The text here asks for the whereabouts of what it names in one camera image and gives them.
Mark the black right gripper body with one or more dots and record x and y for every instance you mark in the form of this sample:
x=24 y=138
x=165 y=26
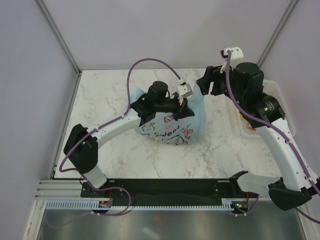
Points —
x=218 y=74

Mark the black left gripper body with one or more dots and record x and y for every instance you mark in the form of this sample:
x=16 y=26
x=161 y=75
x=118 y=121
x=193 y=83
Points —
x=172 y=106

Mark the light blue plastic bag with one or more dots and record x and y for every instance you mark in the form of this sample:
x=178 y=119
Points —
x=164 y=129

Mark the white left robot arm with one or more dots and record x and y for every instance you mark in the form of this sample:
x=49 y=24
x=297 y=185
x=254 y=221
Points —
x=83 y=143

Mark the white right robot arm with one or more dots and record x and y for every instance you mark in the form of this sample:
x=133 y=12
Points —
x=297 y=183

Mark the fake watermelon slice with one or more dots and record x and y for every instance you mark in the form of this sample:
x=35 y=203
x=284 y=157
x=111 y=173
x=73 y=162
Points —
x=250 y=127

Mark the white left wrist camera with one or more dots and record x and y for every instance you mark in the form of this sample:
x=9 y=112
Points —
x=184 y=91

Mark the right aluminium corner post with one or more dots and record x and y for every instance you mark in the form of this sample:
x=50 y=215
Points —
x=285 y=17

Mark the aluminium corner post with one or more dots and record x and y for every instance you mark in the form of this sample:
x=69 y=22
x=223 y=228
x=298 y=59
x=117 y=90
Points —
x=57 y=34
x=285 y=17

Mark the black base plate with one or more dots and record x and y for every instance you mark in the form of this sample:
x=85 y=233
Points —
x=178 y=191

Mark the left aluminium corner post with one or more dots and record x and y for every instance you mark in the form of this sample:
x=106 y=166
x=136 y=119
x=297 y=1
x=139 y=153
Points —
x=57 y=34

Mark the aluminium frame rail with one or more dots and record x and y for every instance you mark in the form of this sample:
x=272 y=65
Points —
x=58 y=190

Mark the white slotted cable duct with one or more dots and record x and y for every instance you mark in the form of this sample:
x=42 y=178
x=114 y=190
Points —
x=98 y=205

